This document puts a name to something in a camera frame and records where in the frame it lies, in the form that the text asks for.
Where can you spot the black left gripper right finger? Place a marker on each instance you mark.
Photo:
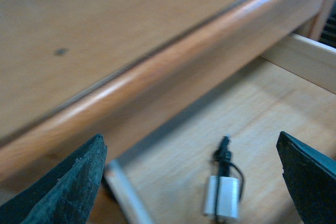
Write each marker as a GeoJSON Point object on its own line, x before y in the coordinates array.
{"type": "Point", "coordinates": [310, 179]}

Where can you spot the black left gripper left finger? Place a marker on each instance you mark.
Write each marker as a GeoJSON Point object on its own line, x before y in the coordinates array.
{"type": "Point", "coordinates": [66, 194]}

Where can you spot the white charger with black cable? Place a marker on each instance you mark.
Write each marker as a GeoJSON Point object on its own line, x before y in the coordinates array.
{"type": "Point", "coordinates": [224, 190]}

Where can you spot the wooden drawer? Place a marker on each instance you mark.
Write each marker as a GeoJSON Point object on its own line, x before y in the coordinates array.
{"type": "Point", "coordinates": [291, 88]}

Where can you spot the wooden nightstand cabinet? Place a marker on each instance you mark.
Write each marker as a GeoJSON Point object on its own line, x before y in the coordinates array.
{"type": "Point", "coordinates": [73, 68]}

